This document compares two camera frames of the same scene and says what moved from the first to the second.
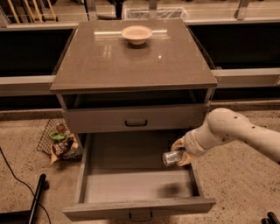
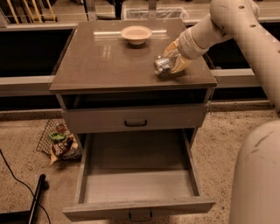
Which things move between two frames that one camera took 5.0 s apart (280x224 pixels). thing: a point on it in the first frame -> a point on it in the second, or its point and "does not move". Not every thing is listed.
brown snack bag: [66, 149] does not move
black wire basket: [53, 125] does not move
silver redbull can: [171, 157] -> [161, 65]
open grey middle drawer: [122, 173] does not move
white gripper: [191, 143] -> [186, 44]
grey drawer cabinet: [131, 87] does not move
